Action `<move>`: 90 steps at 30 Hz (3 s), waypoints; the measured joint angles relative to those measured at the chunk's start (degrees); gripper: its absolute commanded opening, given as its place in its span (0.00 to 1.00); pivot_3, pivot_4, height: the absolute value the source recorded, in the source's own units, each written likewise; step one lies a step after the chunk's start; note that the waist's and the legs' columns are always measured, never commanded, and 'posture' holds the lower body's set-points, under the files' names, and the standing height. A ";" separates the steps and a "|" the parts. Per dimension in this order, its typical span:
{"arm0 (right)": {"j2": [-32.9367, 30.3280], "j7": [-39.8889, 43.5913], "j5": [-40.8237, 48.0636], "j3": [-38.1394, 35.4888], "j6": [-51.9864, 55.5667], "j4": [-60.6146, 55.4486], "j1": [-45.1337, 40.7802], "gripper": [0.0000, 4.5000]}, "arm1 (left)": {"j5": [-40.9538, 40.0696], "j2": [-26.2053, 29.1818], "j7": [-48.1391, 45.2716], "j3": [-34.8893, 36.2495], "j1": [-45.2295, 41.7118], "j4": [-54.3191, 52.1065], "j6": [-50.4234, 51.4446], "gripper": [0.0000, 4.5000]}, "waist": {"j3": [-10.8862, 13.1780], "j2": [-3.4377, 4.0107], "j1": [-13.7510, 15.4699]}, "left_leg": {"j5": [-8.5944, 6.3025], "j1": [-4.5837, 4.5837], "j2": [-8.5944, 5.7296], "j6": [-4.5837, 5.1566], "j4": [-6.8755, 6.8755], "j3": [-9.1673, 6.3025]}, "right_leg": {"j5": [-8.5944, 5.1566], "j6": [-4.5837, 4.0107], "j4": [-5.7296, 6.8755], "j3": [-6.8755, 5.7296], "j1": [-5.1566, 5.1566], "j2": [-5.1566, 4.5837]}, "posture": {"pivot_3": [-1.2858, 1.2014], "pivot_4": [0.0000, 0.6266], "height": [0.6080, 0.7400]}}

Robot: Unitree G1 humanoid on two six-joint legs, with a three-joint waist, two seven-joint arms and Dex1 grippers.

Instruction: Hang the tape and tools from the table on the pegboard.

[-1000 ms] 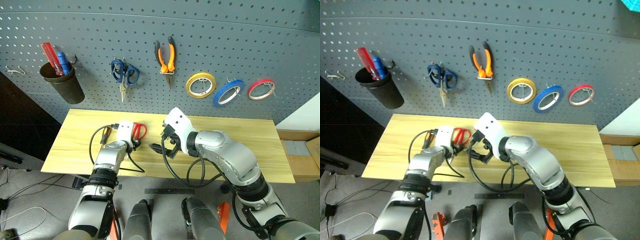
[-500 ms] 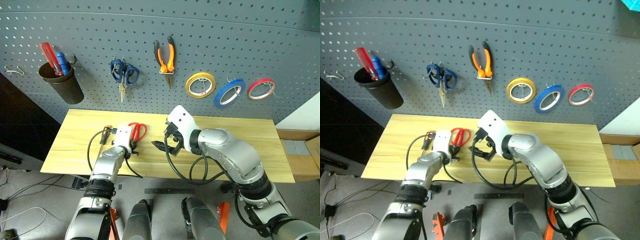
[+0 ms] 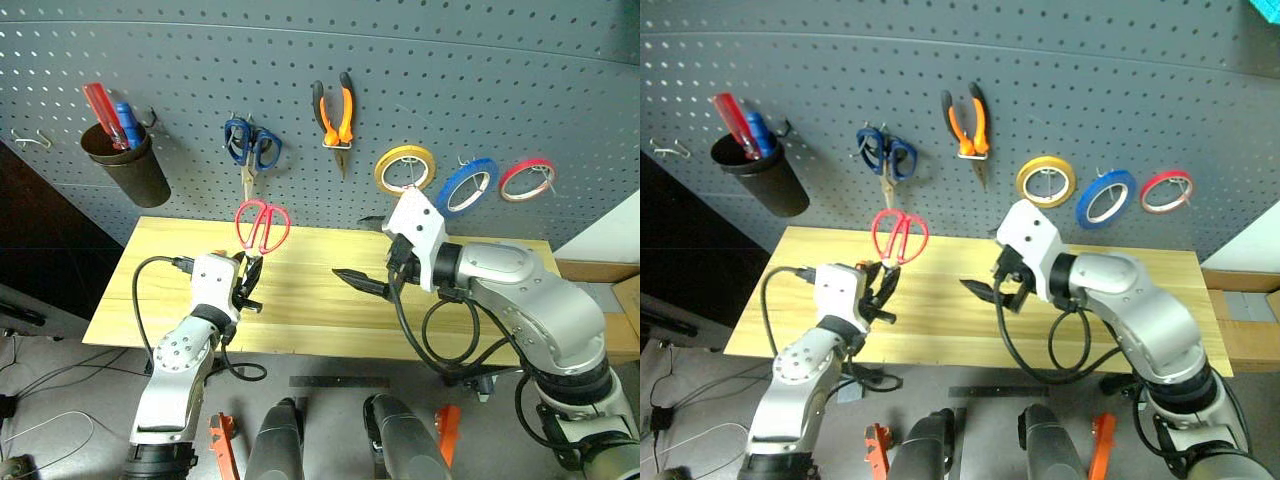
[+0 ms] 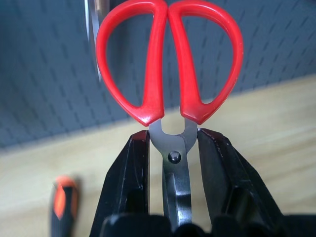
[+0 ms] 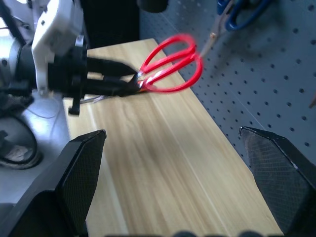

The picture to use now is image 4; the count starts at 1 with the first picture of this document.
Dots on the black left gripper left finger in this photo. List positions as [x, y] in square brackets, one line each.
[126, 177]

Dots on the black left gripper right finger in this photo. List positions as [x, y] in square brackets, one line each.
[222, 172]

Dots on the grey pegboard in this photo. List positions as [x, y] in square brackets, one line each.
[44, 74]

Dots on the silver metal tool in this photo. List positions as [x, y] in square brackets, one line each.
[92, 29]

